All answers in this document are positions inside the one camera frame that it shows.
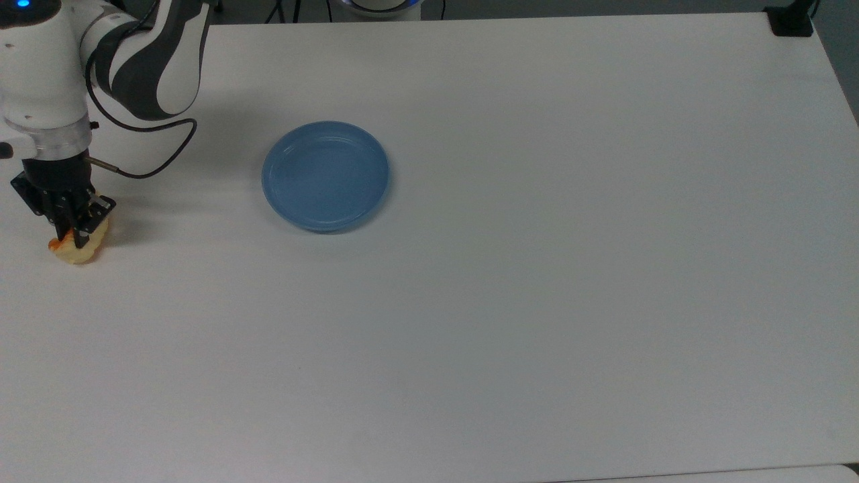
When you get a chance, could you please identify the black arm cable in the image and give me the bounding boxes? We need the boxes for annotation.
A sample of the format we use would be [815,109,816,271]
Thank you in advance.
[85,27,199,180]

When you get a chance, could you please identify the blue round plate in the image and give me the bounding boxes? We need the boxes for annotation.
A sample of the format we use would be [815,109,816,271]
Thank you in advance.
[261,120,391,234]

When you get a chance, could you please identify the black stand legs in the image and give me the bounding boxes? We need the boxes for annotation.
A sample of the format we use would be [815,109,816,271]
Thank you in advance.
[263,0,304,24]

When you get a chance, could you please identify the bread with orange topping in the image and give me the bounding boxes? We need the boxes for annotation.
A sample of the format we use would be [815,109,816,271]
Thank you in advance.
[48,213,111,266]

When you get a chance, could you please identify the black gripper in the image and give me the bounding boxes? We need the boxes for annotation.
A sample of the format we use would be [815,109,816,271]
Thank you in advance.
[9,150,117,250]

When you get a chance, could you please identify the black clamp base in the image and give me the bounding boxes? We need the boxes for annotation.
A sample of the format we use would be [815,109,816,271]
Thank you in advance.
[764,0,821,38]

